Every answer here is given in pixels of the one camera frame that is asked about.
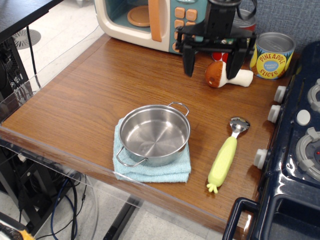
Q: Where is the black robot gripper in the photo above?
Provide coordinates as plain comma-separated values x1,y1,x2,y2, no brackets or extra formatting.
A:
175,0,257,79

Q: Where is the plush brown white mushroom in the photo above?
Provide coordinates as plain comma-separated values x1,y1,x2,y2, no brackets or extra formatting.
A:
204,61,254,88

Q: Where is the stainless steel pot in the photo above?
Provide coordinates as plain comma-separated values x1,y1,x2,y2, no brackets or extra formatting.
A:
116,102,191,168

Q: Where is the tomato sauce can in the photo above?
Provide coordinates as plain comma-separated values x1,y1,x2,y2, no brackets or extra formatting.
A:
211,8,257,63

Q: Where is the pineapple slices can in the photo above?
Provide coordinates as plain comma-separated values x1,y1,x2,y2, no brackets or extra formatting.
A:
249,32,296,80

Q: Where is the toy microwave oven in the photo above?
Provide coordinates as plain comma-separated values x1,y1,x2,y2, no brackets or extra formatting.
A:
94,0,208,54

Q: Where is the light blue folded cloth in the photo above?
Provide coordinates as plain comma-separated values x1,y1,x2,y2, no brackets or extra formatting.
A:
112,119,192,183

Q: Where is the dark blue toy stove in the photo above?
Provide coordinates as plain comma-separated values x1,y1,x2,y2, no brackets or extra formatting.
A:
223,41,320,240

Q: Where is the black table leg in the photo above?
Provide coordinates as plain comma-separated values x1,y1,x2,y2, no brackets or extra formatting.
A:
103,203,137,240

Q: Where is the black computer tower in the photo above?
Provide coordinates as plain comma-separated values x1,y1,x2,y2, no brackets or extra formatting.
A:
0,37,29,102

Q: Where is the black desk at left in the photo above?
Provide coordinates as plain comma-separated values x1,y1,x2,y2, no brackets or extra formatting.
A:
0,0,62,43

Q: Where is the clear acrylic table guard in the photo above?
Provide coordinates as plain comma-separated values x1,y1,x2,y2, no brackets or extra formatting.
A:
0,35,230,228

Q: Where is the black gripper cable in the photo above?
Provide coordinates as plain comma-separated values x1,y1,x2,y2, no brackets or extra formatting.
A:
235,0,258,21

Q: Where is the spoon with yellow-green handle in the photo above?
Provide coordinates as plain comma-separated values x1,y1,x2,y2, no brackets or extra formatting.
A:
206,117,251,194

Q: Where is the black cable under table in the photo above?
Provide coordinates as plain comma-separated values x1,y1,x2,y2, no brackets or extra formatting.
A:
34,174,88,240

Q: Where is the blue cable under table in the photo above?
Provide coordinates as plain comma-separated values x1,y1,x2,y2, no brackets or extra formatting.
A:
50,177,78,240

